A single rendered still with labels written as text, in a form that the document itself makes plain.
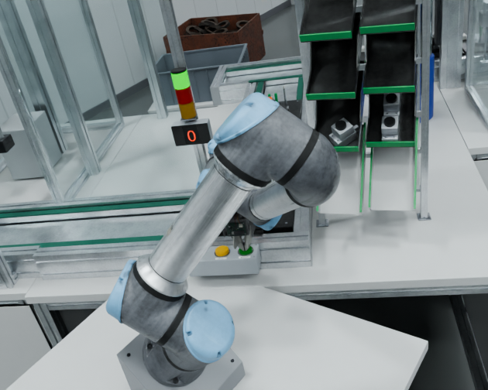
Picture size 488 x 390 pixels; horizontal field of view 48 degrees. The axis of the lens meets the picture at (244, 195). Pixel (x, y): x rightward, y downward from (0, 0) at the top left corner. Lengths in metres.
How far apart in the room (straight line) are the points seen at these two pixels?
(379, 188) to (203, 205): 0.80
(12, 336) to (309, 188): 1.41
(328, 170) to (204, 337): 0.41
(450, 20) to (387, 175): 1.16
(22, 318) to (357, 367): 1.15
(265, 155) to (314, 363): 0.65
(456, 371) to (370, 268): 0.98
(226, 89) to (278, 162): 1.96
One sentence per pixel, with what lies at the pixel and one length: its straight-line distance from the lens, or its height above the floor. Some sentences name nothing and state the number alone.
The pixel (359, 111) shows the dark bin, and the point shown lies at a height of 1.27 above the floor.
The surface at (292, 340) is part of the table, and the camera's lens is 1.47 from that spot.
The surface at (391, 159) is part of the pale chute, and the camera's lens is 1.70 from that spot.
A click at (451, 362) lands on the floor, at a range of 2.57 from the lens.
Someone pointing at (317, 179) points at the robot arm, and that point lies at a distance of 0.95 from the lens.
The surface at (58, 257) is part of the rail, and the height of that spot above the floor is 0.95.
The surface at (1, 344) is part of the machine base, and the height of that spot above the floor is 0.62.
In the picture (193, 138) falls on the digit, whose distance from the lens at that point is 1.79.
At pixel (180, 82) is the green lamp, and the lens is 1.72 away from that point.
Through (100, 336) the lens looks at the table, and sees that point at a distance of 1.65.
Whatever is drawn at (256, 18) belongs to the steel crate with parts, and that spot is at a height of 0.52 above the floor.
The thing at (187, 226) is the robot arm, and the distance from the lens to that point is 1.01.
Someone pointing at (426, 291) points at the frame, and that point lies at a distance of 1.67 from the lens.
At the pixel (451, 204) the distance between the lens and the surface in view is 1.93.
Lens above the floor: 1.93
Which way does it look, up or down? 31 degrees down
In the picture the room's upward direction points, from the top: 11 degrees counter-clockwise
